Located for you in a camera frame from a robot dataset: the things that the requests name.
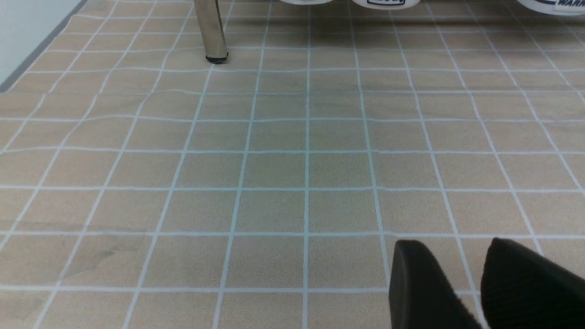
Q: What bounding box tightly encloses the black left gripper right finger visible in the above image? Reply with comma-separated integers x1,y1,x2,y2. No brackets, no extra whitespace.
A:
480,238,585,329

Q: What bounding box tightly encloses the navy canvas sneaker left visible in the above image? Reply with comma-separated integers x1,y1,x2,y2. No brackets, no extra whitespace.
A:
517,0,585,16

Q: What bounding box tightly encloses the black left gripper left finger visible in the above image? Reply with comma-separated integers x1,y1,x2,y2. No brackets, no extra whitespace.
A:
388,240,481,329

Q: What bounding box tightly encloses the black canvas sneaker far left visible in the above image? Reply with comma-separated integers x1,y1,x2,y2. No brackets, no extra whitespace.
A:
281,0,332,6

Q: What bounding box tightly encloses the black canvas sneaker with laces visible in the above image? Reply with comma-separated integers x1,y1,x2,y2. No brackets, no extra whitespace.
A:
353,0,420,11

